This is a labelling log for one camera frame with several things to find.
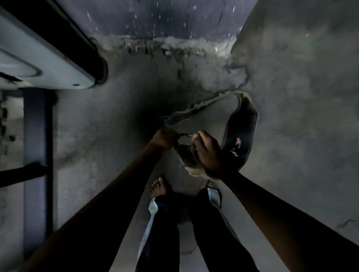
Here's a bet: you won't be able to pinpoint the person's right hand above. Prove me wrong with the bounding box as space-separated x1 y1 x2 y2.
191 130 228 180

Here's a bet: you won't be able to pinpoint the person's left hand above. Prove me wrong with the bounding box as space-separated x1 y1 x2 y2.
150 127 183 150

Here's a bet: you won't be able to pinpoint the dark frayed cloth garment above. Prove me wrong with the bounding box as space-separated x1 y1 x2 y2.
163 90 259 180

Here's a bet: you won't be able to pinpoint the person's left forearm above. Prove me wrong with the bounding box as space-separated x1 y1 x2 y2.
19 143 164 272

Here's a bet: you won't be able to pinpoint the person's right forearm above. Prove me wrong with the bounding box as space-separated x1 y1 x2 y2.
220 170 359 272

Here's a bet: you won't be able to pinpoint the person's right foot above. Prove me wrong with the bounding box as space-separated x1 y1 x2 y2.
200 179 220 191

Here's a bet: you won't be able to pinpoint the person's foot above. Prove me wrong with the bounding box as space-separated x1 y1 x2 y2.
150 176 172 198
200 179 220 191

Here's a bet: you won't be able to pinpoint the person's left foot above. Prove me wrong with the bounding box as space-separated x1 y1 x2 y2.
150 176 172 198

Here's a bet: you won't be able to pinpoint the black trousers with white stripe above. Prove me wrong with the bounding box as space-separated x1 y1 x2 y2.
136 187 260 272

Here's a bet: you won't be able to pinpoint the dark metal crossbar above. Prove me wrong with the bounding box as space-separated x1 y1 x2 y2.
0 162 49 189

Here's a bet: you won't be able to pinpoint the white appliance with black trim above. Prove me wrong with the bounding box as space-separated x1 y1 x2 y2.
0 0 109 91

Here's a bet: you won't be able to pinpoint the dark metal post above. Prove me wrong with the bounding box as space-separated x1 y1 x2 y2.
22 89 54 259

